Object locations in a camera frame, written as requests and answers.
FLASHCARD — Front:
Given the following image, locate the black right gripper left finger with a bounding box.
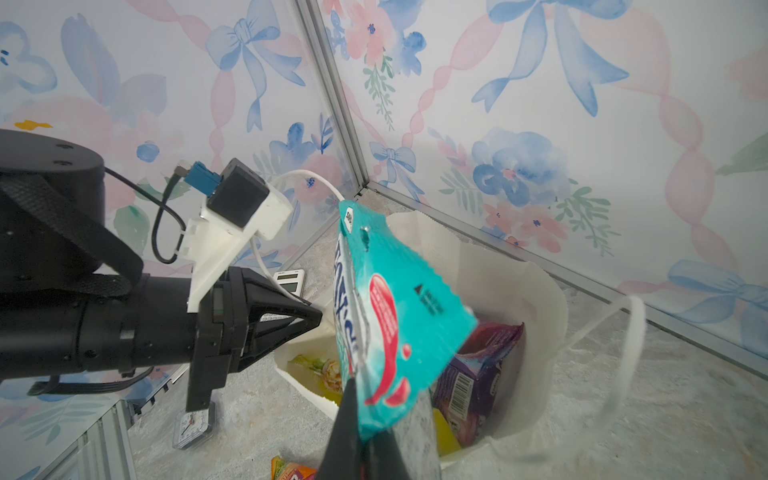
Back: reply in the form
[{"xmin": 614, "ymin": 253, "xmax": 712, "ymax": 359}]
[{"xmin": 316, "ymin": 378, "xmax": 362, "ymax": 480}]

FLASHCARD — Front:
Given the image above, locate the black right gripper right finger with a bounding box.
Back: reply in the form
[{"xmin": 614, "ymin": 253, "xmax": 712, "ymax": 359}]
[{"xmin": 361, "ymin": 430, "xmax": 410, "ymax": 480}]

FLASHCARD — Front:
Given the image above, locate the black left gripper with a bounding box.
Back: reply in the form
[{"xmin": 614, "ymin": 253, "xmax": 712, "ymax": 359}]
[{"xmin": 186, "ymin": 267, "xmax": 323, "ymax": 412}]

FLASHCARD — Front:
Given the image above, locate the orange Fox's candy bag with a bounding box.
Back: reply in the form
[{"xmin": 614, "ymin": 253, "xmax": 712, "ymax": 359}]
[{"xmin": 271, "ymin": 456, "xmax": 317, "ymax": 480}]

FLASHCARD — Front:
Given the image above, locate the yellow snack bag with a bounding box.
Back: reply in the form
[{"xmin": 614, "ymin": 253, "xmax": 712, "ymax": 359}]
[{"xmin": 286, "ymin": 355, "xmax": 343, "ymax": 406}]

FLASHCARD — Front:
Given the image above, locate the purple snack bag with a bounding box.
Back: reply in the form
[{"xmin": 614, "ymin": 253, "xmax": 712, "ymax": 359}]
[{"xmin": 432, "ymin": 322, "xmax": 524, "ymax": 448}]

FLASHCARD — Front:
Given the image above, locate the teal red Fox's candy bag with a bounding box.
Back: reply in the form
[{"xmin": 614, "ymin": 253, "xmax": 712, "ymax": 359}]
[{"xmin": 333, "ymin": 200, "xmax": 477, "ymax": 441}]

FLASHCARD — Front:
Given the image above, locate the white paper gift bag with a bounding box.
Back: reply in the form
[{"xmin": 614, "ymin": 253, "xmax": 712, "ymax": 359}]
[{"xmin": 274, "ymin": 199, "xmax": 646, "ymax": 479}]

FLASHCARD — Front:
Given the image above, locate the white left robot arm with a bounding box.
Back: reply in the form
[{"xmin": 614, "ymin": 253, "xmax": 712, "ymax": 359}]
[{"xmin": 1, "ymin": 130, "xmax": 322, "ymax": 412}]

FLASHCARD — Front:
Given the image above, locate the white calculator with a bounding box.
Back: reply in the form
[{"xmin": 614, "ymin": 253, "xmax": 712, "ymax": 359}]
[{"xmin": 273, "ymin": 269, "xmax": 306, "ymax": 297}]

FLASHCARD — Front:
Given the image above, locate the small card box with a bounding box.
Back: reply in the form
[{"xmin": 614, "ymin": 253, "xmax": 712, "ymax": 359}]
[{"xmin": 172, "ymin": 402, "xmax": 216, "ymax": 450}]

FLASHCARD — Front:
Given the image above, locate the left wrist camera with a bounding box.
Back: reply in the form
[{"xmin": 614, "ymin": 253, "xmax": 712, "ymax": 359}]
[{"xmin": 176, "ymin": 159, "xmax": 293, "ymax": 313}]

